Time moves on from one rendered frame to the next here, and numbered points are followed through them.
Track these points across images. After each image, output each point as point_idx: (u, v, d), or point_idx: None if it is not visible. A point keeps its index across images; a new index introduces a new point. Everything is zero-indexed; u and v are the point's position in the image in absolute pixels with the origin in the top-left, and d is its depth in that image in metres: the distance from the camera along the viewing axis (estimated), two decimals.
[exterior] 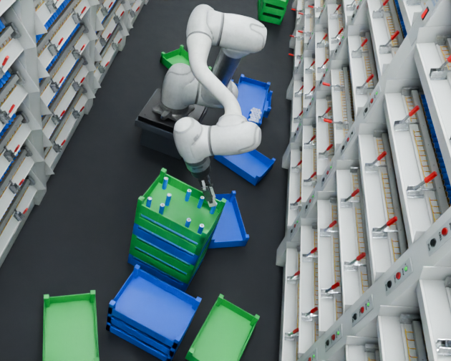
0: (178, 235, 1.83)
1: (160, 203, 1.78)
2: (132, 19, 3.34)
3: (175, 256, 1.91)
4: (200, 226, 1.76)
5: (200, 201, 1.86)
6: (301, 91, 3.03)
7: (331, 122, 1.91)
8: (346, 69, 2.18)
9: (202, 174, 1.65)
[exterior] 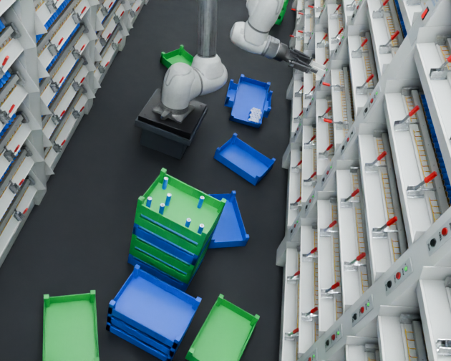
0: (178, 235, 1.83)
1: (160, 203, 1.78)
2: (132, 19, 3.34)
3: (175, 256, 1.91)
4: (200, 226, 1.76)
5: (200, 201, 1.86)
6: (301, 91, 3.03)
7: (331, 122, 1.91)
8: (346, 69, 2.18)
9: None
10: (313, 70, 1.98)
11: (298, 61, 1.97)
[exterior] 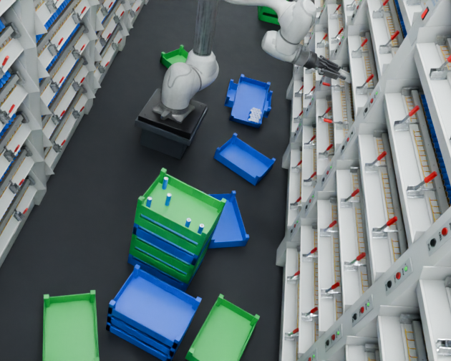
0: (178, 235, 1.83)
1: (351, 88, 2.08)
2: (132, 19, 3.34)
3: (175, 256, 1.91)
4: (200, 226, 1.76)
5: None
6: (301, 91, 3.03)
7: (331, 122, 1.91)
8: (346, 69, 2.18)
9: None
10: (341, 76, 2.04)
11: (327, 68, 2.02)
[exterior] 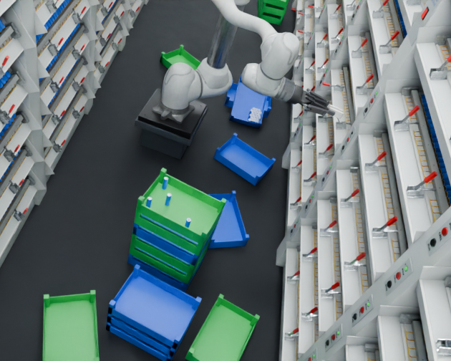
0: (178, 235, 1.83)
1: None
2: (132, 19, 3.34)
3: (175, 256, 1.91)
4: None
5: None
6: None
7: (338, 117, 1.89)
8: (346, 69, 2.18)
9: (294, 98, 1.81)
10: (329, 106, 1.89)
11: None
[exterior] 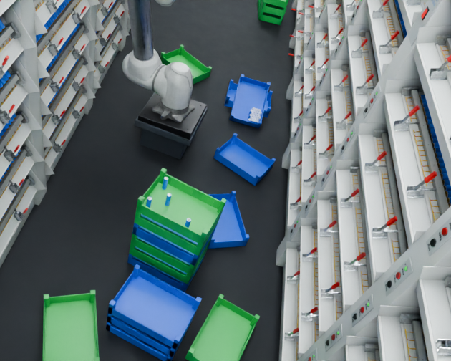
0: (178, 235, 1.83)
1: None
2: None
3: (175, 256, 1.91)
4: None
5: None
6: (301, 91, 3.03)
7: (346, 119, 1.89)
8: (350, 69, 2.18)
9: None
10: None
11: None
